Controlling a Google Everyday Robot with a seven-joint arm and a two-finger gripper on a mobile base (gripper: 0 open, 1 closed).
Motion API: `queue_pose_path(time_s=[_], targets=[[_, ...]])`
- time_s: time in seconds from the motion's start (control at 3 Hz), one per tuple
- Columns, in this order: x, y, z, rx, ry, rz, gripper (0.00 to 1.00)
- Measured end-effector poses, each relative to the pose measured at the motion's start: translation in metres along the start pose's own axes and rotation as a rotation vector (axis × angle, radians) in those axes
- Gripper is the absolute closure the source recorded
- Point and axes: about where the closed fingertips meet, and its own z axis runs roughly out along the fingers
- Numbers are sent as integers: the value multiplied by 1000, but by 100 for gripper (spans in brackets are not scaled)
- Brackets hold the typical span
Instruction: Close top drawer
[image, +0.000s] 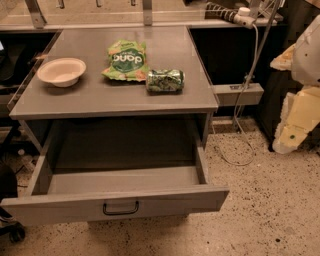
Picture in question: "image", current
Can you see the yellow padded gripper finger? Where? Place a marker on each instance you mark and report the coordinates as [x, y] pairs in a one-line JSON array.
[[300, 114]]

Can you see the grey top drawer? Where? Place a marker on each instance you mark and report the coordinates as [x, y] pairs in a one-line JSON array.
[[118, 169]]

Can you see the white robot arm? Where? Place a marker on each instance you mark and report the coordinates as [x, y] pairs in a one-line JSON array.
[[302, 59]]

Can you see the grey drawer cabinet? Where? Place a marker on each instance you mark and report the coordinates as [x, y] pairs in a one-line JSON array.
[[96, 98]]

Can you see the green soda can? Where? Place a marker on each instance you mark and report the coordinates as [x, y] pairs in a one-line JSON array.
[[165, 80]]

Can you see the green chip bag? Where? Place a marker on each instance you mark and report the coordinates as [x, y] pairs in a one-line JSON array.
[[127, 61]]

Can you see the white paper bowl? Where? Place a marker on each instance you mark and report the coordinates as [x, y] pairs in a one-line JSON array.
[[62, 72]]

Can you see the black office chair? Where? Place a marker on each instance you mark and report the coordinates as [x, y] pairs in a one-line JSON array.
[[8, 189]]

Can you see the grey metal side bracket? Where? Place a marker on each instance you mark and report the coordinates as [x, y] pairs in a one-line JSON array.
[[235, 94]]

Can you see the grey back counter rail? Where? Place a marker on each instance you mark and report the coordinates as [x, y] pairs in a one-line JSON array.
[[17, 15]]

